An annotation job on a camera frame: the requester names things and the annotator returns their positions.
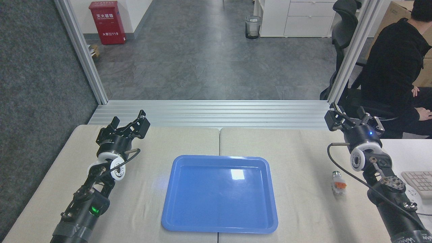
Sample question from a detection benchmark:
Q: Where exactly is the person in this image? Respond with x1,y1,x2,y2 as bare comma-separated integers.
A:
351,0,432,139

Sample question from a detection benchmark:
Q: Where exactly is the small flat cardboard piece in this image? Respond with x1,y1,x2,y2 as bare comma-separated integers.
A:
87,44,101,61

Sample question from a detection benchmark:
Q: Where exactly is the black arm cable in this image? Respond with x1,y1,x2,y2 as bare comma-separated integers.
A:
101,148,141,180
327,142,430,234

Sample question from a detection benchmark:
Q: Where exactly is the large brown cardboard box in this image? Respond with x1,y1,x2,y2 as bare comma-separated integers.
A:
388,1,432,58

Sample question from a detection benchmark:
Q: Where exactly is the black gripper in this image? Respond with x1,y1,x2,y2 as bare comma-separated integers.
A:
96,110,151,158
324,102,385,153

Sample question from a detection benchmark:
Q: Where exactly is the blue plastic tray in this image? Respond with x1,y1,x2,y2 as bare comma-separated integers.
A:
161,155,279,234

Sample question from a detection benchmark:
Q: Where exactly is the grey mesh waste bin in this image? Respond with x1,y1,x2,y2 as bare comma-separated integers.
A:
245,16,263,39

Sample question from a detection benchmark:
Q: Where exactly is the silver aluminium post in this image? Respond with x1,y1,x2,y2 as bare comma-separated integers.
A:
54,0,109,105
327,0,385,105

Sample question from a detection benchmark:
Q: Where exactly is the grey orange switch part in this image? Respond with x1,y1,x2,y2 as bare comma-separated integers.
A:
331,171,348,196

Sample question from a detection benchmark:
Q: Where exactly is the white power strip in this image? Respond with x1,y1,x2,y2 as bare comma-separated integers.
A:
405,188,423,205

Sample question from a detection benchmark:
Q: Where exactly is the red fire extinguisher box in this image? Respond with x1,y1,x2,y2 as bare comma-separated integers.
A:
89,1,126,46

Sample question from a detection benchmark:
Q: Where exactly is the white drawer cabinet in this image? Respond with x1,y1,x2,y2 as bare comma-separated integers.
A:
253,0,336,38

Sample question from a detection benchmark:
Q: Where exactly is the white computer keyboard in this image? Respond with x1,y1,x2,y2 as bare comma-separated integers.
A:
401,171,432,200

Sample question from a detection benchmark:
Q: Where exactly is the brown cardboard box with print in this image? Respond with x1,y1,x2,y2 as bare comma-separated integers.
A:
366,37,432,88

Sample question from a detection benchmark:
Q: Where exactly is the black office chair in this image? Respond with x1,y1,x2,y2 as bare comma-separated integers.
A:
320,0,404,139

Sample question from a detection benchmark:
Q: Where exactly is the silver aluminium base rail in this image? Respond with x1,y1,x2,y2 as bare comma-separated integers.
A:
88,100,353,131

